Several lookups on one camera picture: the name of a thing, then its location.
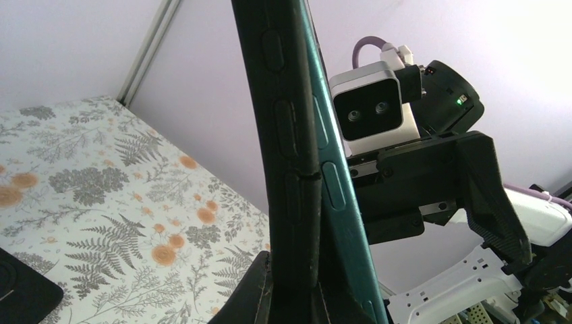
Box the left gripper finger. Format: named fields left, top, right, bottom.
left=208, top=251, right=273, bottom=324

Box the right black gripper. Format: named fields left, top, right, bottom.
left=348, top=131, right=533, bottom=273

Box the teal phone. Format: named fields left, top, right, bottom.
left=300, top=1, right=388, bottom=323

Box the black phone case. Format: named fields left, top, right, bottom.
left=232, top=1, right=322, bottom=323

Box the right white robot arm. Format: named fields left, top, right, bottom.
left=331, top=60, right=571, bottom=323

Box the black phone left row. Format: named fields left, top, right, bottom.
left=1, top=250, right=63, bottom=324

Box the floral table mat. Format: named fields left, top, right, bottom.
left=1, top=97, right=270, bottom=323

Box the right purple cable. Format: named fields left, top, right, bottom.
left=351, top=35, right=389, bottom=70

